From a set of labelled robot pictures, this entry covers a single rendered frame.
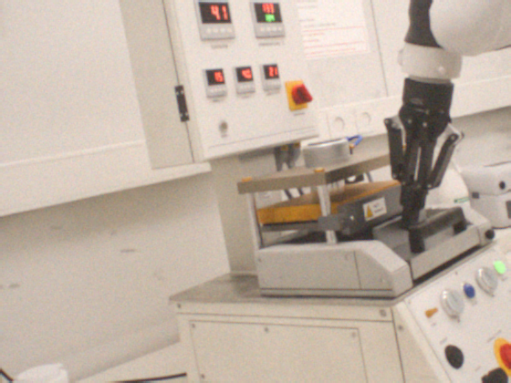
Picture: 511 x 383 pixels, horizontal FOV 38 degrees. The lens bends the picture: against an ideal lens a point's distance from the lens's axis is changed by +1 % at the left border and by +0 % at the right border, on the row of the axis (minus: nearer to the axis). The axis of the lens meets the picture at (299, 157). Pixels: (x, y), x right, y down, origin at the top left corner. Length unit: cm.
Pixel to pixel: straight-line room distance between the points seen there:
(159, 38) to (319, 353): 56
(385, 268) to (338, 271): 8
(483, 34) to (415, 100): 19
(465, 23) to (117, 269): 99
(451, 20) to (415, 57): 14
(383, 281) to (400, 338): 8
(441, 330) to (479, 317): 10
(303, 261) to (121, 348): 68
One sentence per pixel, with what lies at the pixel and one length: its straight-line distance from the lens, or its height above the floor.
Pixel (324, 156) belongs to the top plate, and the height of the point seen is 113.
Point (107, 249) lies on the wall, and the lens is 165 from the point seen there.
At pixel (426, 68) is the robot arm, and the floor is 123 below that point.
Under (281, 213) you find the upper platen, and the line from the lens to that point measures 119.
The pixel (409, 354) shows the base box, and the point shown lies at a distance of 104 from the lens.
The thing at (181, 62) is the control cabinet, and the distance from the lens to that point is 121.
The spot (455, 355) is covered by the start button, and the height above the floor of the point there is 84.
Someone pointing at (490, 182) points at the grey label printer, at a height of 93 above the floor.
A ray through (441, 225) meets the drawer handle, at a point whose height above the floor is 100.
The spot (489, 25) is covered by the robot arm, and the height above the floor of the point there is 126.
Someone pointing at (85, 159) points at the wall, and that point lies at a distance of 158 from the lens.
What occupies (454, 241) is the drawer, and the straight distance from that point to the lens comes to 118.
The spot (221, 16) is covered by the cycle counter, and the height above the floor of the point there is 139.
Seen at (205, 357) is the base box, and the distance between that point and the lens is 131.
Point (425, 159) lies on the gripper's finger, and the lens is 113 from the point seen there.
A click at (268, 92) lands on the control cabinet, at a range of 134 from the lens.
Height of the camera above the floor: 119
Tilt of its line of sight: 3 degrees down
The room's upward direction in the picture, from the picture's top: 10 degrees counter-clockwise
